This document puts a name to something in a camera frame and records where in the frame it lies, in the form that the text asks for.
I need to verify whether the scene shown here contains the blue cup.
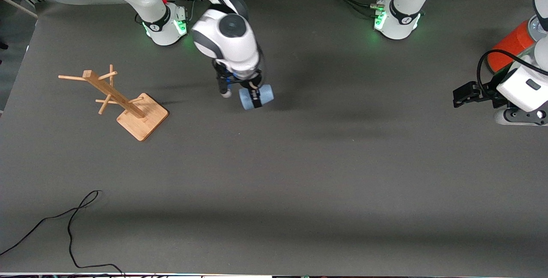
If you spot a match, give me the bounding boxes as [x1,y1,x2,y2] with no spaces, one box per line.
[238,84,275,111]

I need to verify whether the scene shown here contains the wooden cup tree stand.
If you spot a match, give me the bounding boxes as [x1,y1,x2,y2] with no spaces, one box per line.
[58,64,169,142]

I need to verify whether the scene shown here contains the orange can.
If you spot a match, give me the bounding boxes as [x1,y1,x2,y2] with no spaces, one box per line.
[487,20,538,73]

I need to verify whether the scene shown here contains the wooden rod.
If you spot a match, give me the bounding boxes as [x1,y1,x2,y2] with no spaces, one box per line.
[0,0,39,20]

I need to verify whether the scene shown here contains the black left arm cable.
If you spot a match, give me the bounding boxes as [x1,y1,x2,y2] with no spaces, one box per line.
[476,48,548,99]

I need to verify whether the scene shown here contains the thin black loose cable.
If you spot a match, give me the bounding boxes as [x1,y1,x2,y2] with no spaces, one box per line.
[0,190,125,277]

